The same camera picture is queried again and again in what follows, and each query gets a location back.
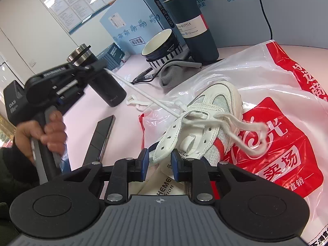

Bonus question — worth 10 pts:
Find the black smartphone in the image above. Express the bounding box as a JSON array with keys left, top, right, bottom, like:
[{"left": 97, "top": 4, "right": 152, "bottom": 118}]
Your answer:
[{"left": 83, "top": 115, "right": 116, "bottom": 165}]

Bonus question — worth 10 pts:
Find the grey cloth pouch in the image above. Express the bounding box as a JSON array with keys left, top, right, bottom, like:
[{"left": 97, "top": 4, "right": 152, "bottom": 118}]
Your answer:
[{"left": 159, "top": 59, "right": 202, "bottom": 89}]

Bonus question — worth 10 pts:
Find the black steel tumbler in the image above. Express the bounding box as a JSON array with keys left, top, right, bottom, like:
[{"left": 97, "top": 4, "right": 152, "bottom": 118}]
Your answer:
[{"left": 67, "top": 44, "right": 127, "bottom": 107}]

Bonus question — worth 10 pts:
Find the small dark blue box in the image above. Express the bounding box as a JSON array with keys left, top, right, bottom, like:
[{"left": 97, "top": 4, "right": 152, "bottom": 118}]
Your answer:
[{"left": 97, "top": 43, "right": 125, "bottom": 71}]

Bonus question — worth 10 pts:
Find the white shoelace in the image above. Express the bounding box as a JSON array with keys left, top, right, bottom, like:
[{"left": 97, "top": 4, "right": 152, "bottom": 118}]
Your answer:
[{"left": 106, "top": 70, "right": 267, "bottom": 156}]

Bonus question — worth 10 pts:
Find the person left hand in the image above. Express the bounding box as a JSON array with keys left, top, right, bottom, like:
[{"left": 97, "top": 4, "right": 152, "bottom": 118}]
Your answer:
[{"left": 15, "top": 110, "right": 67, "bottom": 163}]

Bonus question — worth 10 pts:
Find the black white ceramic mug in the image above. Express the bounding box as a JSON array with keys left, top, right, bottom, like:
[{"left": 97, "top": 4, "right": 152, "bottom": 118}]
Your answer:
[{"left": 141, "top": 29, "right": 183, "bottom": 71}]

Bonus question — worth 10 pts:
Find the dark blue thermos bottle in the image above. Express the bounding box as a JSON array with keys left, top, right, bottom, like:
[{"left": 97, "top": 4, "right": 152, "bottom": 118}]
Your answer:
[{"left": 162, "top": 0, "right": 219, "bottom": 65}]

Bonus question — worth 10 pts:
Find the black power cable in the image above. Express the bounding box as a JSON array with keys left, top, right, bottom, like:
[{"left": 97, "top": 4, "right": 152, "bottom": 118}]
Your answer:
[{"left": 249, "top": 0, "right": 274, "bottom": 42}]

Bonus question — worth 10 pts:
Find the person left forearm sleeve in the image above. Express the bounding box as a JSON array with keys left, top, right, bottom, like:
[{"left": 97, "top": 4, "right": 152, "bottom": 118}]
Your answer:
[{"left": 1, "top": 132, "right": 39, "bottom": 245}]

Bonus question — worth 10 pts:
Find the black pen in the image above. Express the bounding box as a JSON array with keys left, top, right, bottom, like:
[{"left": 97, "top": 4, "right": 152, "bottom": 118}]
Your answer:
[{"left": 131, "top": 67, "right": 153, "bottom": 84}]

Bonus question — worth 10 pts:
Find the light blue cardboard box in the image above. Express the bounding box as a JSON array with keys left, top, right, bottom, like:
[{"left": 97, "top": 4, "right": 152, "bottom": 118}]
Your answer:
[{"left": 195, "top": 0, "right": 327, "bottom": 48}]

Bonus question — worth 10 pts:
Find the white sneaker with stripes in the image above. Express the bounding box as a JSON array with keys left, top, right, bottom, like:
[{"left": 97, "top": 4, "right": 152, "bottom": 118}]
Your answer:
[{"left": 129, "top": 81, "right": 242, "bottom": 196}]

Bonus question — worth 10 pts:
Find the red white plastic bag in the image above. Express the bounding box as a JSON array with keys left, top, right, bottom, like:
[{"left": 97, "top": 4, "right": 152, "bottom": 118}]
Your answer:
[{"left": 138, "top": 39, "right": 328, "bottom": 246}]

